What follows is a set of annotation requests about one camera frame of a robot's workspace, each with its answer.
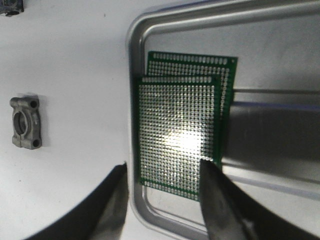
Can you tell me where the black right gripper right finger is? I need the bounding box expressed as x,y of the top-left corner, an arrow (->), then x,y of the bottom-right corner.
199,160 -> 318,240

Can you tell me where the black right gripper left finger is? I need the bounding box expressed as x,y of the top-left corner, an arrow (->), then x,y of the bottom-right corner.
28,163 -> 128,240

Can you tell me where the green perforated circuit board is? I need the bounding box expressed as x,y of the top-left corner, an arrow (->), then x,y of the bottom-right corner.
137,75 -> 221,201
146,51 -> 238,168

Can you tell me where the silver metal tray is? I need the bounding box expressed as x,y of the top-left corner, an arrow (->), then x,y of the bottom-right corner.
128,0 -> 320,240

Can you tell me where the grey metal clamp block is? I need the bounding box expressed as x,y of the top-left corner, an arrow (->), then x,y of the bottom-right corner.
9,96 -> 42,150

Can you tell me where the red emergency stop button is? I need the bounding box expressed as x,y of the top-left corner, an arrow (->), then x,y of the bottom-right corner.
0,0 -> 24,17

